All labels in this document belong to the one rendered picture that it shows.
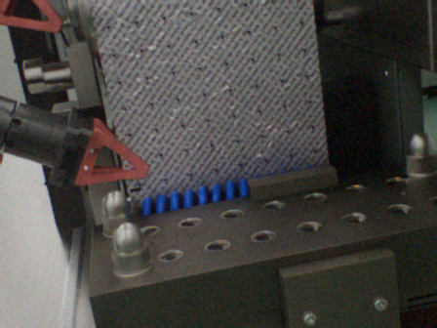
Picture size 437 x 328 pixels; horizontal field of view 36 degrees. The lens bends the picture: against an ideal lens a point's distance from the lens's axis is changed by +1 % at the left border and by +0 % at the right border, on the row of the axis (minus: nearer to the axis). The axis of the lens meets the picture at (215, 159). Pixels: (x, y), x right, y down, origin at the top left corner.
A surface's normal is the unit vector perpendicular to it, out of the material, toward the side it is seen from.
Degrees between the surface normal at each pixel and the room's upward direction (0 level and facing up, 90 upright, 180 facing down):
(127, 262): 90
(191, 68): 90
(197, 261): 0
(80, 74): 90
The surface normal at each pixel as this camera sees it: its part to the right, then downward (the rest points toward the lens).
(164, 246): -0.14, -0.94
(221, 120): 0.15, 0.29
